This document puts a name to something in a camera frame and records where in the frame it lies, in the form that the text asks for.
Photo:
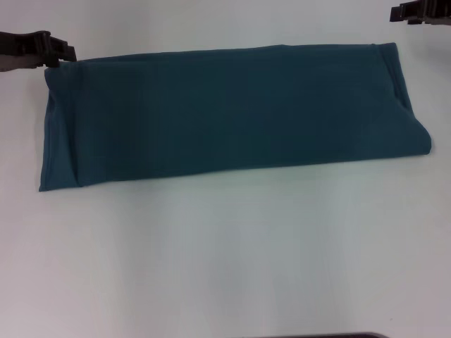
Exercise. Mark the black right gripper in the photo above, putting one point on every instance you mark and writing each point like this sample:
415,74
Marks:
438,12

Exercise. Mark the teal blue FREE print T-shirt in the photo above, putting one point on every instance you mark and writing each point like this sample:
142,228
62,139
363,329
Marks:
229,112

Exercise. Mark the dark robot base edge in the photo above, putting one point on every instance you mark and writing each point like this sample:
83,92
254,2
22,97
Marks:
349,335

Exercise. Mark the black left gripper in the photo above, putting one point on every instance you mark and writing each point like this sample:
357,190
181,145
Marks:
19,51

